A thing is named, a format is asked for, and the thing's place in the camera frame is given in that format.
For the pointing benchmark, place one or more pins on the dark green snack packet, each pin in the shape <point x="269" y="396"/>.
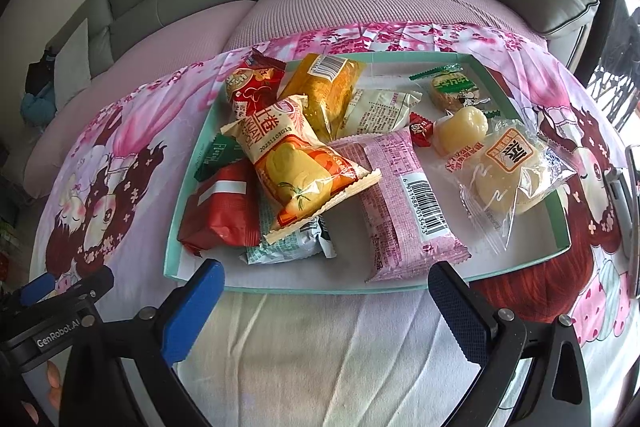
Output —
<point x="219" y="153"/>

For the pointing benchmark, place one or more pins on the light grey small cushion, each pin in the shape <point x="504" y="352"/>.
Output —
<point x="71" y="67"/>

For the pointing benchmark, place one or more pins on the cream snack packet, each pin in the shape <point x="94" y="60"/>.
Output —
<point x="377" y="111"/>

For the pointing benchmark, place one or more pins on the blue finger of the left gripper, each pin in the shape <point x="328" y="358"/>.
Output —
<point x="37" y="289"/>

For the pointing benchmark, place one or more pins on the small red candy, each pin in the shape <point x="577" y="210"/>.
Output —
<point x="421" y="130"/>

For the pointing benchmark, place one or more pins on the red snack bag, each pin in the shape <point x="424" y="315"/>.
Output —
<point x="254" y="84"/>

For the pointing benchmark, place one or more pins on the clear yellow pastry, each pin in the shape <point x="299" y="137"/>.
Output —
<point x="507" y="173"/>

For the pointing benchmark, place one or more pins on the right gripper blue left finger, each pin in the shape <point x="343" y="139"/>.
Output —
<point x="96" y="388"/>

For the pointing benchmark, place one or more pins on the pink ribbed sofa cover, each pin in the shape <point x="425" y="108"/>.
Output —
<point x="193" y="39"/>

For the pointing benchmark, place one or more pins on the yellow jelly cup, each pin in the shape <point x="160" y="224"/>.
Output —
<point x="464" y="128"/>

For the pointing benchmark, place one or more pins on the orange cake packet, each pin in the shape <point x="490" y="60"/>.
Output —
<point x="328" y="82"/>

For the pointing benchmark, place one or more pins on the green white snack packet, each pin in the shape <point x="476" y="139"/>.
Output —
<point x="311" y="239"/>

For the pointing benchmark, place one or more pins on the teal cardboard tray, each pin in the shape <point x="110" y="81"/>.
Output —
<point x="536" y="236"/>

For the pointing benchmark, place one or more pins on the pink snack packet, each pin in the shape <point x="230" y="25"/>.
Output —
<point x="407" y="230"/>

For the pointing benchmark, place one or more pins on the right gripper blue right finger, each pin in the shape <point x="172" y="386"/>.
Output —
<point x="555" y="390"/>

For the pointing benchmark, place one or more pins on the teal cloth item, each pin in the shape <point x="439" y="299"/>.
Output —
<point x="39" y="110"/>

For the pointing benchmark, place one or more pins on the yellow orange bread packet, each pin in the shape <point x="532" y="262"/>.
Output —
<point x="302" y="176"/>

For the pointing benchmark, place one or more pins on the dark red snack packet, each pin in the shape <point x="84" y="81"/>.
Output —
<point x="224" y="211"/>

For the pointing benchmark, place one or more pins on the pink anime print cloth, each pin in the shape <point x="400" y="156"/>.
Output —
<point x="367" y="360"/>

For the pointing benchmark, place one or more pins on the green wrapped round cookie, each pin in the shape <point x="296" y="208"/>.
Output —
<point x="450" y="89"/>

